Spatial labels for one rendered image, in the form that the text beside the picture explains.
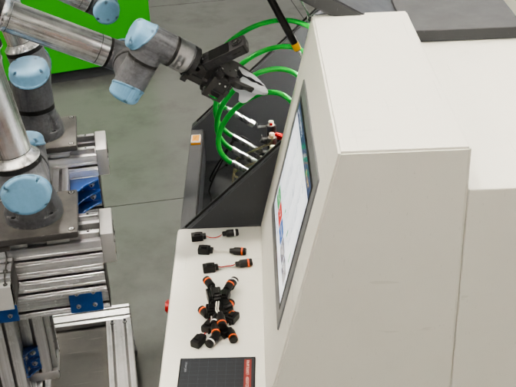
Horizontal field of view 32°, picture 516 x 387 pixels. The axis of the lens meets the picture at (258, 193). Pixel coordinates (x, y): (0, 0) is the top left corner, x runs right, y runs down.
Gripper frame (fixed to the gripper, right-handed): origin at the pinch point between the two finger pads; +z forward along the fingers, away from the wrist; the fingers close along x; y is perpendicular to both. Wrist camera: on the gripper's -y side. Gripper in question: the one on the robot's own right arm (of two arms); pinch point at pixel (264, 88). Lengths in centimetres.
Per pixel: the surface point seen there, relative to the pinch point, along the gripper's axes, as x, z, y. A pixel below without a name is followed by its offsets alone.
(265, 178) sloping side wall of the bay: 6.1, 13.2, 20.1
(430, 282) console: 72, 15, -21
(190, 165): -31, 12, 53
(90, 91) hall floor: -287, 48, 224
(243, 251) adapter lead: 22.8, 12.5, 31.4
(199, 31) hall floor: -385, 118, 203
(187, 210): -4.9, 7.5, 48.7
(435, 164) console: 66, 1, -40
